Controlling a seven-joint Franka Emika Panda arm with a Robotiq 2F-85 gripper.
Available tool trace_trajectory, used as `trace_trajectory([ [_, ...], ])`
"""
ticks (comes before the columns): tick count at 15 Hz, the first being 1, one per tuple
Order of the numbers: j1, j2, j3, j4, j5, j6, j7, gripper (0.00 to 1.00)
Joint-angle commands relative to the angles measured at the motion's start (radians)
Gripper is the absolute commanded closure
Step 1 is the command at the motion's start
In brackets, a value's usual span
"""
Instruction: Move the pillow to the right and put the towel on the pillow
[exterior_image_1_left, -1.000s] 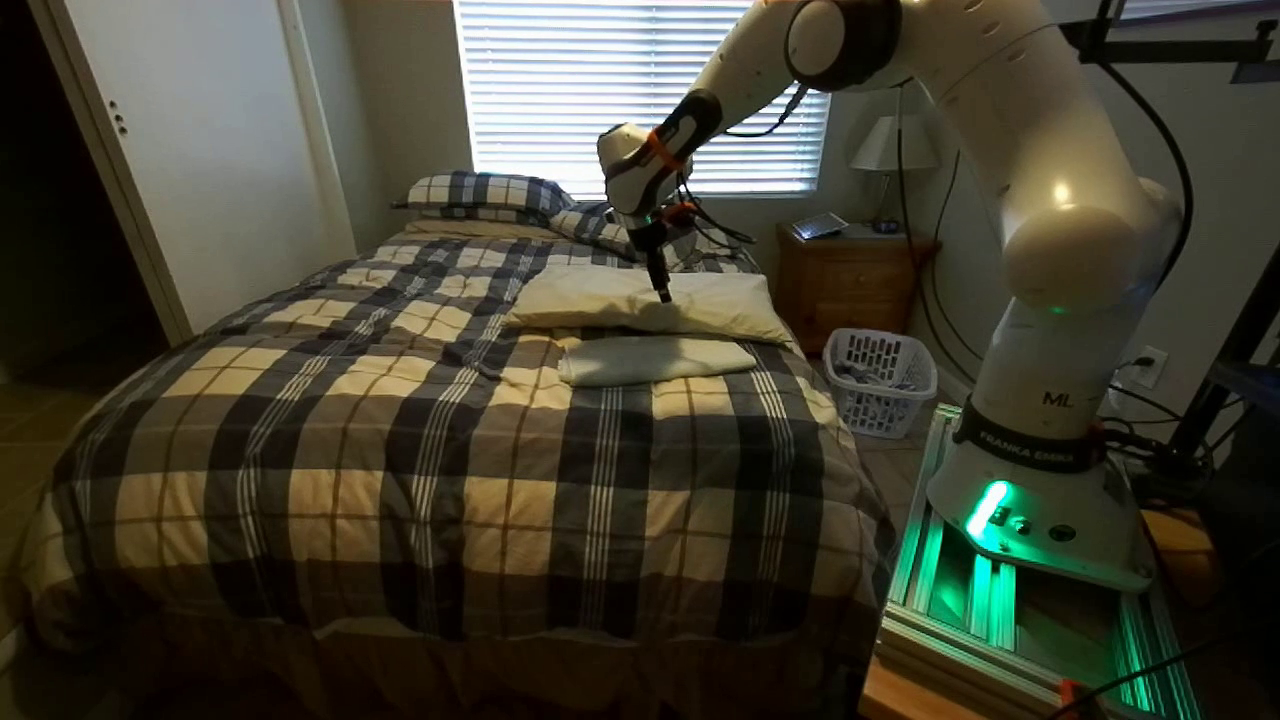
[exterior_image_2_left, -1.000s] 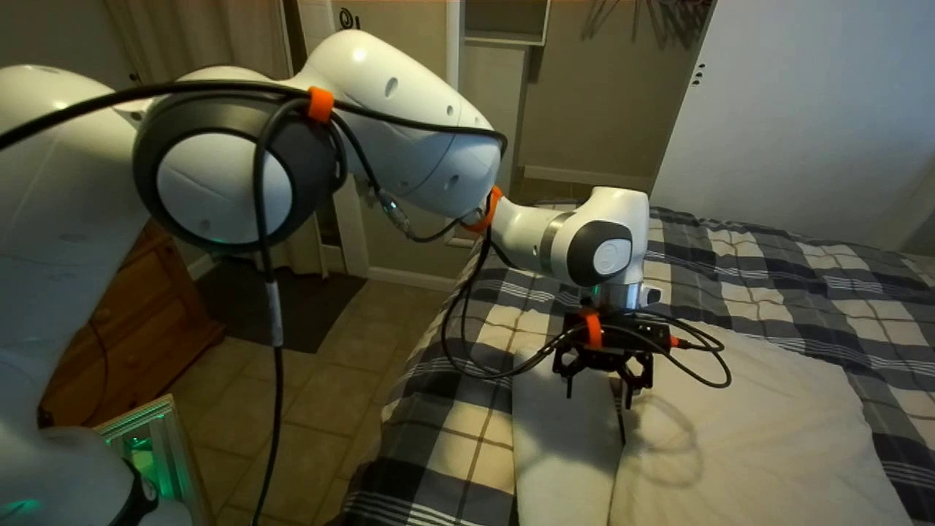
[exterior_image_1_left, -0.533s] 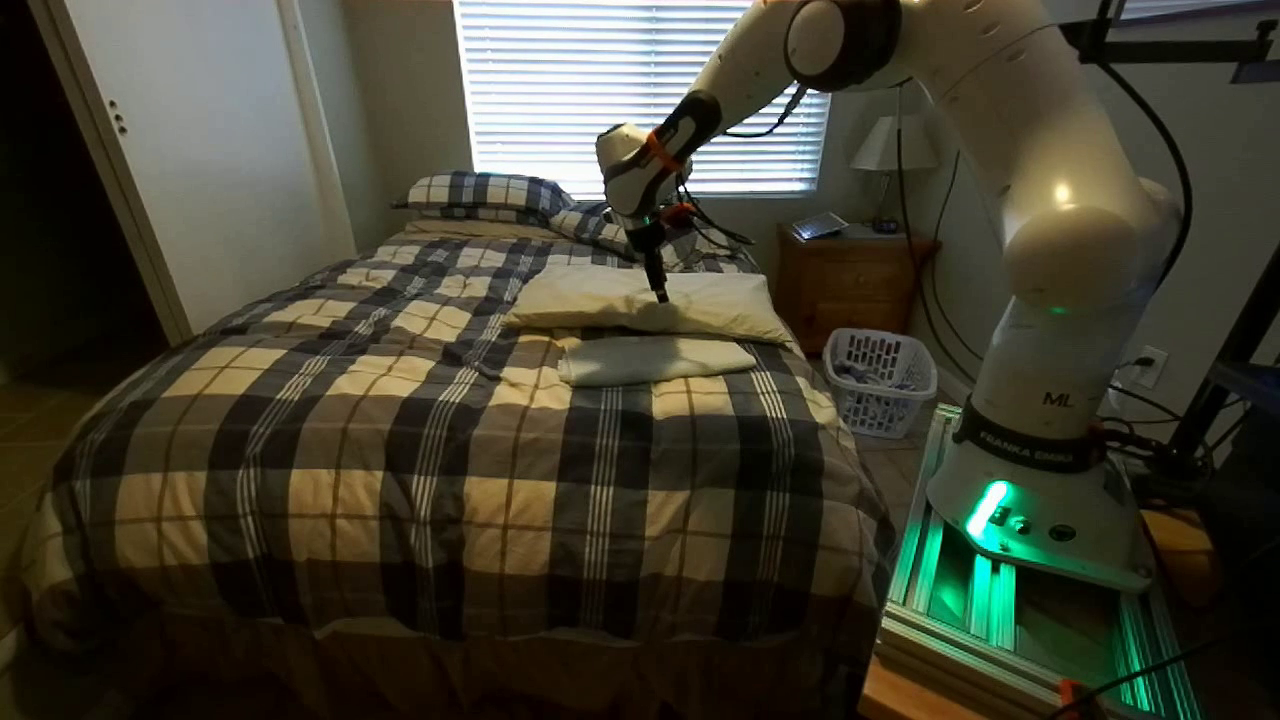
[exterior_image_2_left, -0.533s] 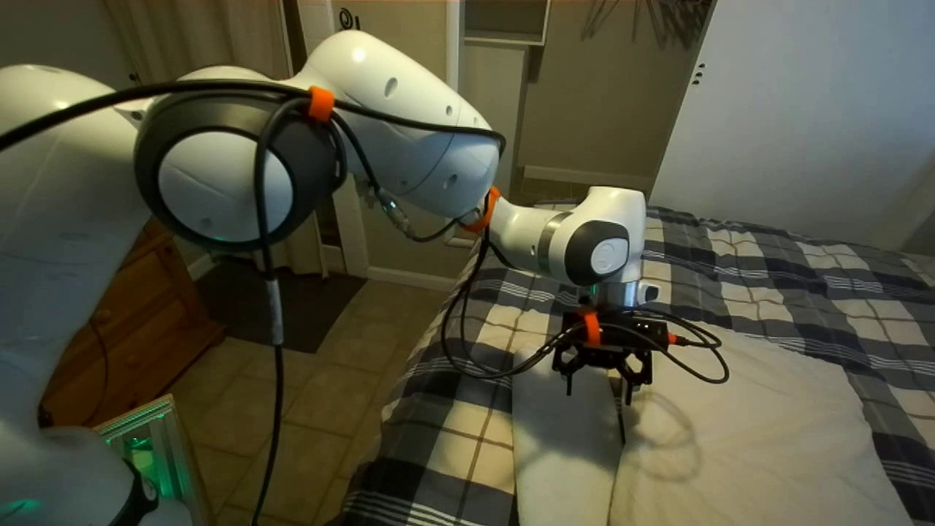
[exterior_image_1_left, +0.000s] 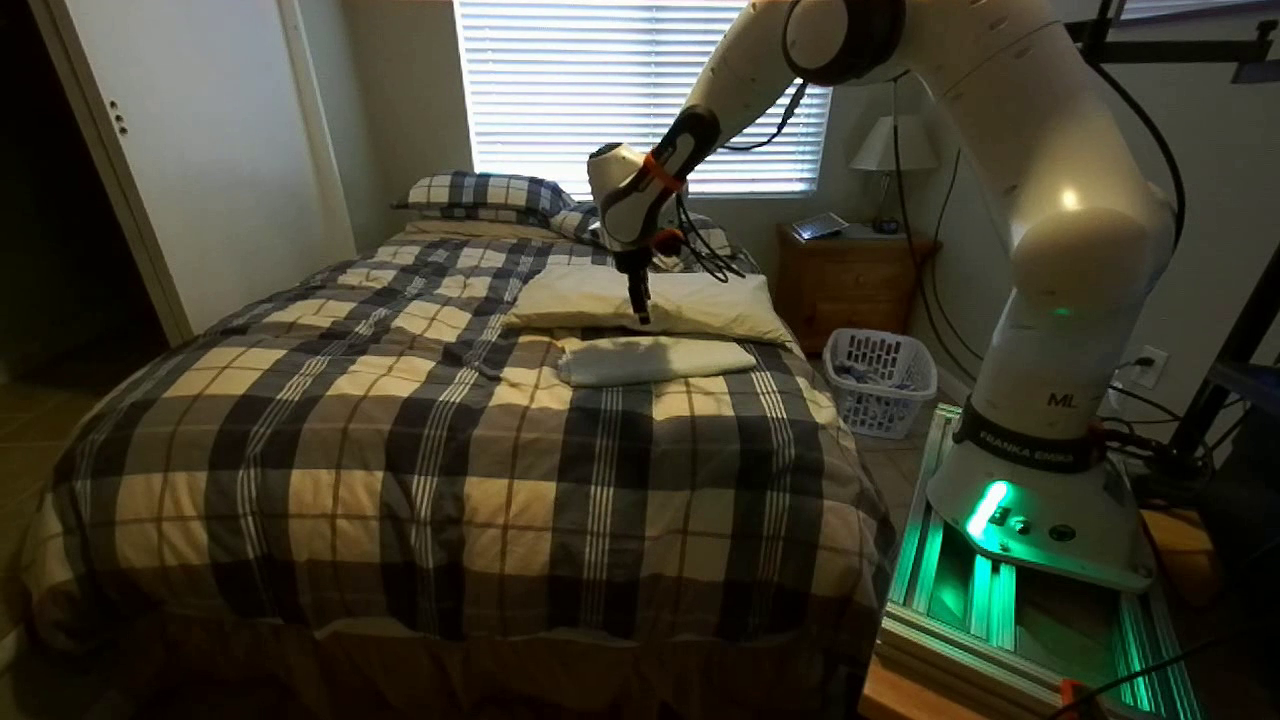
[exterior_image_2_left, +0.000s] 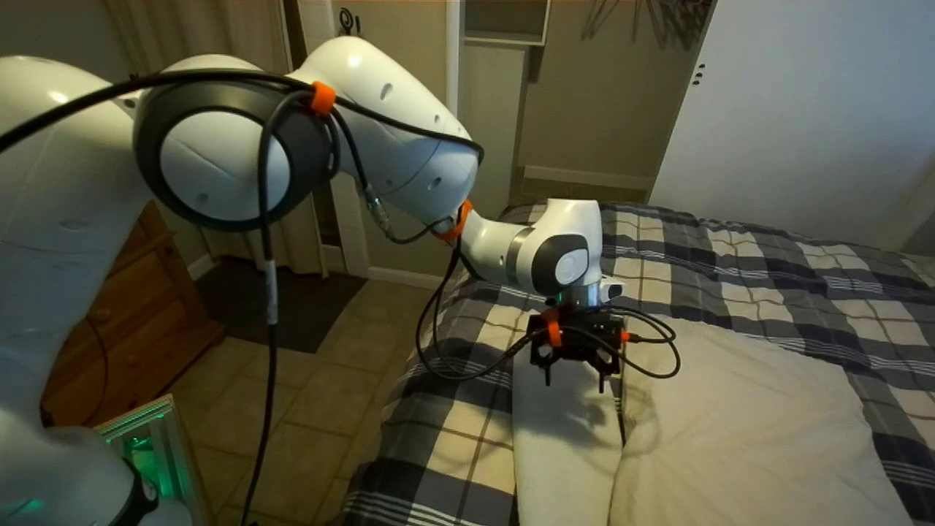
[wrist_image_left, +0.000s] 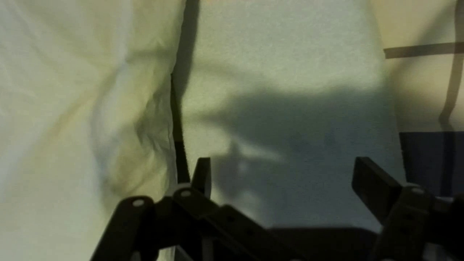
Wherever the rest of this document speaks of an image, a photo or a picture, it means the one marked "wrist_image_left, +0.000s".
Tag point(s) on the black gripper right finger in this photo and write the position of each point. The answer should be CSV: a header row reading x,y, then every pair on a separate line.
x,y
425,227

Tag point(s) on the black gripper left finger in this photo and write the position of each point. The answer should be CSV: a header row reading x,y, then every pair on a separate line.
x,y
183,227

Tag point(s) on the cream terry towel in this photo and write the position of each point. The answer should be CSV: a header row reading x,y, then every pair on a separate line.
x,y
291,59

